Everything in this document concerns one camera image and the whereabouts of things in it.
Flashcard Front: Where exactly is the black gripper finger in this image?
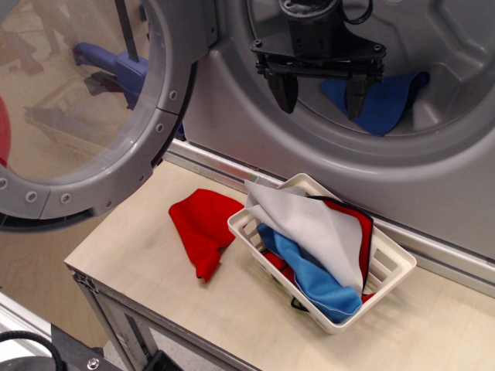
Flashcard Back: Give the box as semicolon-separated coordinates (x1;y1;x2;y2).
266;72;299;114
345;73;367;120

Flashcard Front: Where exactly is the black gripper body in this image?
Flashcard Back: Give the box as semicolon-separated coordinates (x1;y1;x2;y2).
251;1;387;81

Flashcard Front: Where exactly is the light grey cloth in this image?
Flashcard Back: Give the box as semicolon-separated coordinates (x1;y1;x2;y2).
244;181;364;294

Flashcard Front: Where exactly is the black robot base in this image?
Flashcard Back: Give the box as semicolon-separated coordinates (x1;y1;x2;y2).
1;325;119;370

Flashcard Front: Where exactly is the grey washing machine front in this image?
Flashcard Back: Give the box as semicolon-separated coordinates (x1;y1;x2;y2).
184;1;494;257

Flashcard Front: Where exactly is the white plastic laundry basket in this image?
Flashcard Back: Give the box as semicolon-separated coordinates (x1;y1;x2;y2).
227;172;418;335

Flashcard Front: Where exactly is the grey round machine door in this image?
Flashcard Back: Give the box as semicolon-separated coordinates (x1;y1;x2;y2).
1;1;217;233

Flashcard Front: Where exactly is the dark blue cloth in drum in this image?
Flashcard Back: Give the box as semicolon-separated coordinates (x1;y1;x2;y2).
319;71;430;136

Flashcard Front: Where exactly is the red cloth on table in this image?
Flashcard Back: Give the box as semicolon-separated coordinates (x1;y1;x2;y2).
169;189;244;282

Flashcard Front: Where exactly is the blue clamp behind door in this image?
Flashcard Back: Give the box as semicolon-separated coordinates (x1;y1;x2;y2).
73;43;149;110

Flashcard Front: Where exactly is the red cloth with black trim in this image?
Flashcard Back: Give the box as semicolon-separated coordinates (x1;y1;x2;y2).
262;196;377;306

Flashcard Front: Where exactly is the light blue cloth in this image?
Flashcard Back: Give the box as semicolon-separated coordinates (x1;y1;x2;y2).
257;223;362;323

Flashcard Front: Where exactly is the red object behind door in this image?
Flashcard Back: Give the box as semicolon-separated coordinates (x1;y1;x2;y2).
0;99;12;167

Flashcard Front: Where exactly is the aluminium rail under machine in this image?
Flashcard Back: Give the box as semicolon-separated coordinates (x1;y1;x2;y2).
165;142;494;305

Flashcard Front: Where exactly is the aluminium table frame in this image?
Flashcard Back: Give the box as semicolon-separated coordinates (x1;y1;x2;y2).
69;266;256;370

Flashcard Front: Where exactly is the black braided cable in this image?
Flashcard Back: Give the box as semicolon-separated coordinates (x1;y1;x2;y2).
0;330;65;371

